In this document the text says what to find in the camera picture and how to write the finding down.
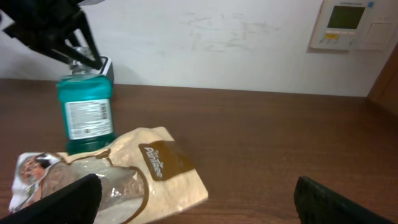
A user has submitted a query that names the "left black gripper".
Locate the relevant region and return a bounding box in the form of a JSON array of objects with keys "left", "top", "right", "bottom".
[{"left": 1, "top": 0, "right": 103, "bottom": 70}]

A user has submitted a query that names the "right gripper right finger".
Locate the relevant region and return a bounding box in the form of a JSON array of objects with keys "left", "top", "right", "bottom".
[{"left": 294, "top": 176, "right": 394, "bottom": 224}]

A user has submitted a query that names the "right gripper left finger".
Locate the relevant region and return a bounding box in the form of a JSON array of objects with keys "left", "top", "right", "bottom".
[{"left": 1, "top": 174, "right": 102, "bottom": 224}]

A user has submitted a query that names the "beige PanTree snack pouch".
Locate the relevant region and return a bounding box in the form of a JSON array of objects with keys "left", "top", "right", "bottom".
[{"left": 9, "top": 127, "right": 208, "bottom": 223}]

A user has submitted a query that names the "beige wall control panel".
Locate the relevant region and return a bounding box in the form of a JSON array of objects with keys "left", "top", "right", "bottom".
[{"left": 309, "top": 0, "right": 397, "bottom": 51}]

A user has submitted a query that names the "white barcode scanner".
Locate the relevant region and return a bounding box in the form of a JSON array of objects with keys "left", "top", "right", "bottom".
[{"left": 93, "top": 56, "right": 114, "bottom": 85}]

